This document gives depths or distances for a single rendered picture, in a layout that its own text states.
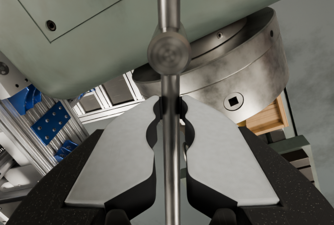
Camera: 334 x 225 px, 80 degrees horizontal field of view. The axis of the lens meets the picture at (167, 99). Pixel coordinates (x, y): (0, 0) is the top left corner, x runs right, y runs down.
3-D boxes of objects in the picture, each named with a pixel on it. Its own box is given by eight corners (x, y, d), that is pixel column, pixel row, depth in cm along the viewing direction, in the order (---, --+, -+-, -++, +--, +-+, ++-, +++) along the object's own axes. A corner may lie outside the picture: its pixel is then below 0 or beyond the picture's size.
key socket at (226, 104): (221, 106, 36) (226, 113, 34) (215, 91, 35) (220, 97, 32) (238, 98, 36) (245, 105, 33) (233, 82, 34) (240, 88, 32)
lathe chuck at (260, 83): (141, 68, 61) (134, 122, 33) (237, 17, 57) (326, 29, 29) (155, 92, 65) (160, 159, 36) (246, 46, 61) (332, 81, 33)
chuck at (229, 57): (135, 58, 60) (123, 105, 31) (234, 5, 56) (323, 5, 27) (141, 68, 61) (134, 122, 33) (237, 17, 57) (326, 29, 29)
